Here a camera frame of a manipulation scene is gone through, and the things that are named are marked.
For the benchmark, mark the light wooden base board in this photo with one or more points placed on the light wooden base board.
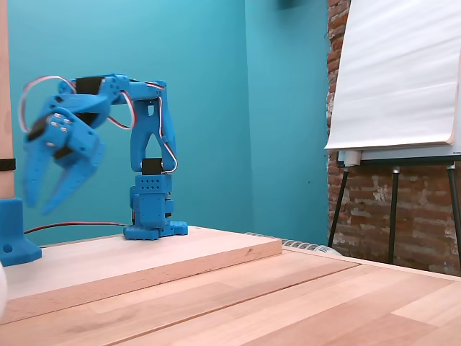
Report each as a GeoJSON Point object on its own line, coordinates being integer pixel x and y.
{"type": "Point", "coordinates": [108, 259]}

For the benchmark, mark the white radiator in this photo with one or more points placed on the white radiator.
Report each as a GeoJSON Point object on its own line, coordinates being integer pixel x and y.
{"type": "Point", "coordinates": [324, 249]}

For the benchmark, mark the black flipchart easel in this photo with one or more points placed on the black flipchart easel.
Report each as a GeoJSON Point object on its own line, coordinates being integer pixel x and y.
{"type": "Point", "coordinates": [392, 216]}

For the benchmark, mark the white flipchart paper pad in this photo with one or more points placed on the white flipchart paper pad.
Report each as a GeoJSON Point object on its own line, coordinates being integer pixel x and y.
{"type": "Point", "coordinates": [396, 72]}

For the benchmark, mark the blue printed post mount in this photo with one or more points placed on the blue printed post mount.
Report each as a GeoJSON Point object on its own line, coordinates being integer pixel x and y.
{"type": "Point", "coordinates": [14, 234]}

